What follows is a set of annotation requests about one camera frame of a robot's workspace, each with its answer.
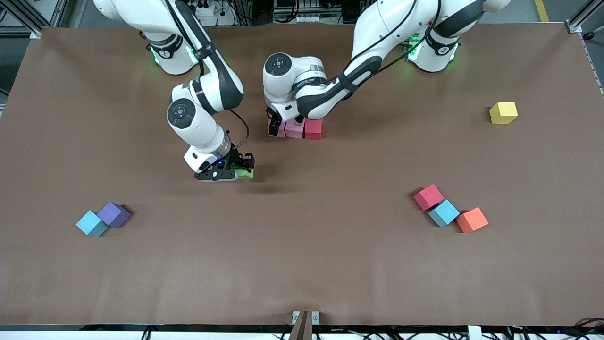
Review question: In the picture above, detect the red foam cube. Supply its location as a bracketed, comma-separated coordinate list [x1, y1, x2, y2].
[304, 118, 324, 141]
[413, 184, 445, 212]

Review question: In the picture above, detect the purple foam cube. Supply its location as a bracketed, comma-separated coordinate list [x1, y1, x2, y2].
[97, 202, 132, 229]

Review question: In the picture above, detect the blue foam cube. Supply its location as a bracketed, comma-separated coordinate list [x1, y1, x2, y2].
[75, 210, 109, 238]
[428, 199, 461, 228]

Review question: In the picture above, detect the white power strip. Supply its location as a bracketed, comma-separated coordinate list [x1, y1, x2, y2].
[193, 0, 236, 26]
[282, 13, 327, 24]

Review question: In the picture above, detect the table cover sheet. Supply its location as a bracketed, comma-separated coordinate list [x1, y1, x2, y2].
[0, 23, 604, 327]

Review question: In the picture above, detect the orange foam cube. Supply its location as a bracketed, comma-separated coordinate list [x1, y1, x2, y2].
[456, 207, 489, 234]

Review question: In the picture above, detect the yellow foam cube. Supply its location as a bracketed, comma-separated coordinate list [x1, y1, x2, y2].
[489, 102, 519, 125]

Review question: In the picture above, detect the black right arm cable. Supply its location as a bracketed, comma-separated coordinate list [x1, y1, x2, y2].
[228, 109, 250, 151]

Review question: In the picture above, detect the silver metal bracket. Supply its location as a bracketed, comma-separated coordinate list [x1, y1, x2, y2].
[292, 310, 320, 326]

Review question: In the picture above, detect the brown wooden post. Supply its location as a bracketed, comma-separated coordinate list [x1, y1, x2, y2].
[288, 310, 314, 340]

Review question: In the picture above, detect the aluminium frame profile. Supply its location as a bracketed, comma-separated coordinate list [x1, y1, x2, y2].
[0, 0, 67, 39]
[565, 0, 604, 95]

